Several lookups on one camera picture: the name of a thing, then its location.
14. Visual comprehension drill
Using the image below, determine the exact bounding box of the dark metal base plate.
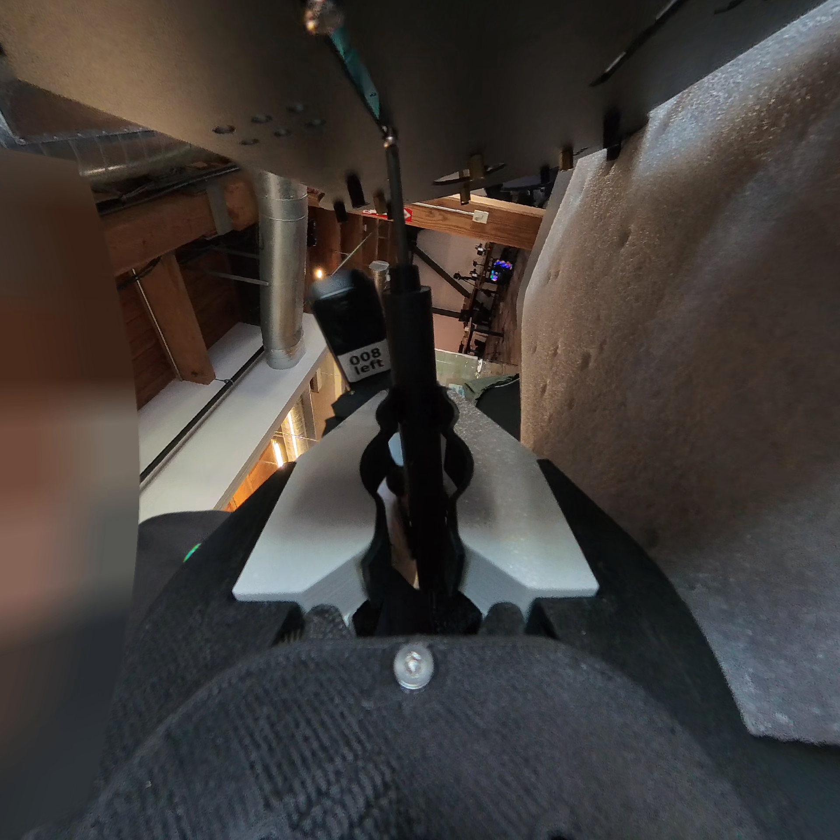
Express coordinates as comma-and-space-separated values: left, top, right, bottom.
0, 0, 834, 221

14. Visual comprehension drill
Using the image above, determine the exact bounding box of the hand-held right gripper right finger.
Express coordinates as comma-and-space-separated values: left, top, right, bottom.
445, 387, 599, 616

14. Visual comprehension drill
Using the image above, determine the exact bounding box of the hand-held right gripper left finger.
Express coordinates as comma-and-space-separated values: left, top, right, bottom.
233, 390, 388, 626

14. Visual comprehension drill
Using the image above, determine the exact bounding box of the wooden ceiling beam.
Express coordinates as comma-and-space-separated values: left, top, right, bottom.
98, 180, 260, 388
403, 193, 546, 252

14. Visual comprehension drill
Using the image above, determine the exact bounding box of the dark green cloth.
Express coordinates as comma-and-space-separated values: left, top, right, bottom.
436, 350, 522, 437

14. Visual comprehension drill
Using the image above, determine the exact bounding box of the silver ventilation duct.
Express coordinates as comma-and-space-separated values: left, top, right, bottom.
252, 169, 309, 370
62, 125, 227, 183

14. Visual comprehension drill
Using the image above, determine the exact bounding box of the grey foam sheet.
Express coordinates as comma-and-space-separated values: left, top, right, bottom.
518, 0, 840, 749

